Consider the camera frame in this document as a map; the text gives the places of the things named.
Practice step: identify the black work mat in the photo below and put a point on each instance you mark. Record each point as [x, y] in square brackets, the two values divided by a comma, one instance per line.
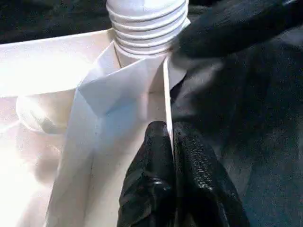
[255, 132]

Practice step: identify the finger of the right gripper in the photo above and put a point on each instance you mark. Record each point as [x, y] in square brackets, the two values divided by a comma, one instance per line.
[227, 28]

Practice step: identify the white plastic table top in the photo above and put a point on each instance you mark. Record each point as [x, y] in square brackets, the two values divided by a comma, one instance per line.
[57, 142]

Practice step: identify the white plastic table leg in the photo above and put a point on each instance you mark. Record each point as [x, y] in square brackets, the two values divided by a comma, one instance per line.
[147, 28]

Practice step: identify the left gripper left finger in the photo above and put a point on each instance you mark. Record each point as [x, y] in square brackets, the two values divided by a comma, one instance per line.
[147, 189]

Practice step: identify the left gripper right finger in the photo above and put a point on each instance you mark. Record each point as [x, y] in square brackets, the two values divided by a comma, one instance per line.
[203, 189]

